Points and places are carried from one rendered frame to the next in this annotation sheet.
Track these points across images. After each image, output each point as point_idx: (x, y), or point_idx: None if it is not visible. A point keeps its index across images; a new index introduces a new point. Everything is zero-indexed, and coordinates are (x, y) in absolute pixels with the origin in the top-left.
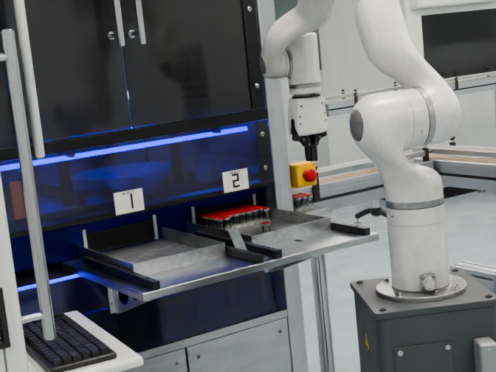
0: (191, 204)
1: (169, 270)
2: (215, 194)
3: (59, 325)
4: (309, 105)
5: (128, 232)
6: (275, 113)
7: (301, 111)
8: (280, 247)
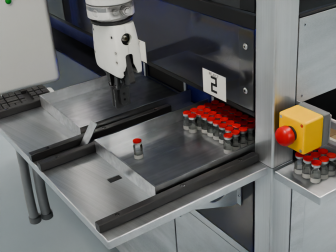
0: None
1: (53, 118)
2: (196, 86)
3: (4, 103)
4: (98, 32)
5: (171, 76)
6: (263, 27)
7: (94, 36)
8: (89, 168)
